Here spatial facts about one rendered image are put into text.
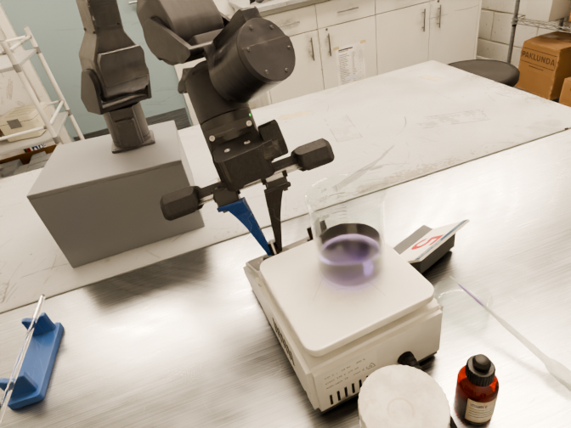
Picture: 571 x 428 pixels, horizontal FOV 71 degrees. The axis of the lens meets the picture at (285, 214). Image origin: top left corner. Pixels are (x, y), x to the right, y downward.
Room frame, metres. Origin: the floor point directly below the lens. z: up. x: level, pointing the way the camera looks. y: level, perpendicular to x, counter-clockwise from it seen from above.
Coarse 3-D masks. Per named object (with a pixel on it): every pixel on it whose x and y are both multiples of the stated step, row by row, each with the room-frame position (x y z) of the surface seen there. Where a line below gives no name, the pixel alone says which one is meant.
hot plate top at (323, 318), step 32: (288, 256) 0.29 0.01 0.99; (288, 288) 0.25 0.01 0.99; (320, 288) 0.24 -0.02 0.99; (384, 288) 0.23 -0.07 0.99; (416, 288) 0.22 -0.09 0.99; (288, 320) 0.22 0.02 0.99; (320, 320) 0.21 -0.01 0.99; (352, 320) 0.20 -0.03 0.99; (384, 320) 0.20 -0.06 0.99; (320, 352) 0.18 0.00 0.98
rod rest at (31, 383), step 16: (48, 320) 0.34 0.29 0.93; (32, 336) 0.34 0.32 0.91; (48, 336) 0.33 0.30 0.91; (32, 352) 0.31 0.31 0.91; (48, 352) 0.31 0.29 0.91; (32, 368) 0.29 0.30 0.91; (48, 368) 0.29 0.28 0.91; (0, 384) 0.26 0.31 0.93; (16, 384) 0.26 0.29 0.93; (32, 384) 0.26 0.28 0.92; (16, 400) 0.25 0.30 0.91; (32, 400) 0.25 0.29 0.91
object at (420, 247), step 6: (456, 222) 0.36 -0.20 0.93; (438, 228) 0.37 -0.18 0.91; (444, 228) 0.36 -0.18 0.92; (450, 228) 0.35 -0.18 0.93; (432, 234) 0.36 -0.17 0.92; (438, 234) 0.35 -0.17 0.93; (444, 234) 0.34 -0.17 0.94; (420, 240) 0.36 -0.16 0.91; (426, 240) 0.35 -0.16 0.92; (432, 240) 0.34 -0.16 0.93; (414, 246) 0.35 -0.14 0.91; (420, 246) 0.34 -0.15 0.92; (426, 246) 0.33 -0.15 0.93; (408, 252) 0.34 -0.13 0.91; (414, 252) 0.33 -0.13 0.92; (420, 252) 0.32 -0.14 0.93; (408, 258) 0.32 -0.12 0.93; (414, 258) 0.31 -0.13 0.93
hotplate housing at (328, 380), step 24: (264, 288) 0.28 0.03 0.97; (264, 312) 0.30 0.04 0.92; (432, 312) 0.21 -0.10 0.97; (288, 336) 0.22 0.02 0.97; (384, 336) 0.20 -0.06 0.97; (408, 336) 0.20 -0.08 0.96; (432, 336) 0.21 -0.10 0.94; (312, 360) 0.19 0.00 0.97; (336, 360) 0.19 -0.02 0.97; (360, 360) 0.19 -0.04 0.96; (384, 360) 0.20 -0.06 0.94; (408, 360) 0.19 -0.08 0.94; (312, 384) 0.18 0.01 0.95; (336, 384) 0.18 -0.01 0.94; (360, 384) 0.19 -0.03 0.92
